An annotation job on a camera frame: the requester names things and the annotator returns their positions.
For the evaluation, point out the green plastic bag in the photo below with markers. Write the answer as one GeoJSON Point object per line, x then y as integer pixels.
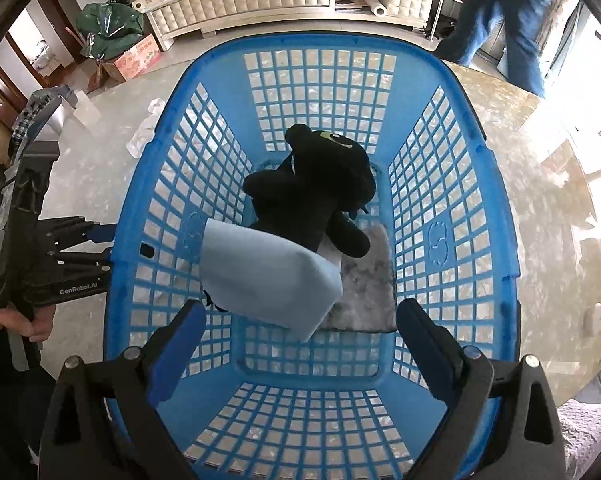
{"type": "Point", "coordinates": [108, 25]}

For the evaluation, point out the white crumpled plastic bag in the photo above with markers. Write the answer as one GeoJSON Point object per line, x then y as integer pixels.
{"type": "Point", "coordinates": [143, 132]}

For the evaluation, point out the printed cardboard box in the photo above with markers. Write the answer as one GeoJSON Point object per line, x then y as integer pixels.
{"type": "Point", "coordinates": [135, 55]}

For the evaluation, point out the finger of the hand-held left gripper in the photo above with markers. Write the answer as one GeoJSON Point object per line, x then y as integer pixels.
{"type": "Point", "coordinates": [88, 257]}
{"type": "Point", "coordinates": [103, 232]}

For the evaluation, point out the white paper roll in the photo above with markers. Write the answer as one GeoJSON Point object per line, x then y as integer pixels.
{"type": "Point", "coordinates": [375, 5]}

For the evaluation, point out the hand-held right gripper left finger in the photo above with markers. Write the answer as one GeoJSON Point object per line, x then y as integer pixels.
{"type": "Point", "coordinates": [178, 355]}

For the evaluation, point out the blue plastic basket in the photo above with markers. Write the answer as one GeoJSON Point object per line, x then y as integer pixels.
{"type": "Point", "coordinates": [430, 170]}

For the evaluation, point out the person's left hand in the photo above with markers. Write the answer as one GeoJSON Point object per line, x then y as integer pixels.
{"type": "Point", "coordinates": [43, 322]}

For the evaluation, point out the light blue cloth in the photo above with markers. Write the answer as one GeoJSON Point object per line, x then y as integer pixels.
{"type": "Point", "coordinates": [270, 280]}

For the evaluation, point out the white paper bag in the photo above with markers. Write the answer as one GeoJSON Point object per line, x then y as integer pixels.
{"type": "Point", "coordinates": [75, 107]}

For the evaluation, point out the black plush toy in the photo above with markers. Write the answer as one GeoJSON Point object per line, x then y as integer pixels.
{"type": "Point", "coordinates": [310, 190]}

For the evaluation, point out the grey lace cloth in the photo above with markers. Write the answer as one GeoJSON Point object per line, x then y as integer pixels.
{"type": "Point", "coordinates": [587, 435]}

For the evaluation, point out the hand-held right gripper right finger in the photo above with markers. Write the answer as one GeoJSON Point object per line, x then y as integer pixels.
{"type": "Point", "coordinates": [430, 350]}

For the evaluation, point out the person's left forearm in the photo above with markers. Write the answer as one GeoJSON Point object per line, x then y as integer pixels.
{"type": "Point", "coordinates": [5, 400]}

